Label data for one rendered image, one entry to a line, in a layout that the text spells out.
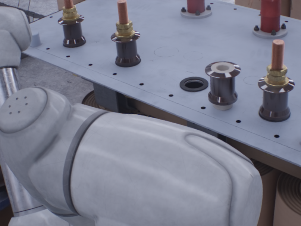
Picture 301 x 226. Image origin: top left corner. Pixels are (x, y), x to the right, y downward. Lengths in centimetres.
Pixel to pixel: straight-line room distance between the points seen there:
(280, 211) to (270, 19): 65
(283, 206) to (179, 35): 70
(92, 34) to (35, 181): 133
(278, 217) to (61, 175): 109
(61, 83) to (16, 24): 322
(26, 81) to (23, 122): 412
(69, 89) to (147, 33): 262
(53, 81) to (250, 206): 413
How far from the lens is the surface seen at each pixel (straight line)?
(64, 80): 460
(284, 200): 155
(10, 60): 134
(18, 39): 136
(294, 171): 160
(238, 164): 53
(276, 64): 128
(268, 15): 178
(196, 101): 142
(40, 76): 475
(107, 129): 56
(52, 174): 58
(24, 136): 58
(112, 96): 184
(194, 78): 153
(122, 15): 159
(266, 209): 173
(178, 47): 174
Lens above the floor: 209
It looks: 31 degrees down
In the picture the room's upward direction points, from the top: 5 degrees counter-clockwise
